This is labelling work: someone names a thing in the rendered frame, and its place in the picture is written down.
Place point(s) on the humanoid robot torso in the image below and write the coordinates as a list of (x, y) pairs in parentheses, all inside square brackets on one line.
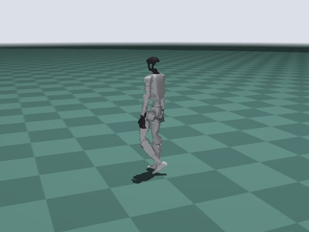
[(157, 92)]

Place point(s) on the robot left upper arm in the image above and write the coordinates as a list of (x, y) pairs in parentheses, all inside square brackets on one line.
[(147, 81)]

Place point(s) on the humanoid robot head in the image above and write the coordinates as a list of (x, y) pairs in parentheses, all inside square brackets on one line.
[(152, 60)]

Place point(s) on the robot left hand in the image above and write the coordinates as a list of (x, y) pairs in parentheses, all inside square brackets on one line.
[(141, 122)]

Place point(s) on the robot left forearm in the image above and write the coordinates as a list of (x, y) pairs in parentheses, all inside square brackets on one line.
[(145, 104)]

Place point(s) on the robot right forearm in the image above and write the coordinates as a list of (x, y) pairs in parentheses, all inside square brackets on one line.
[(162, 102)]

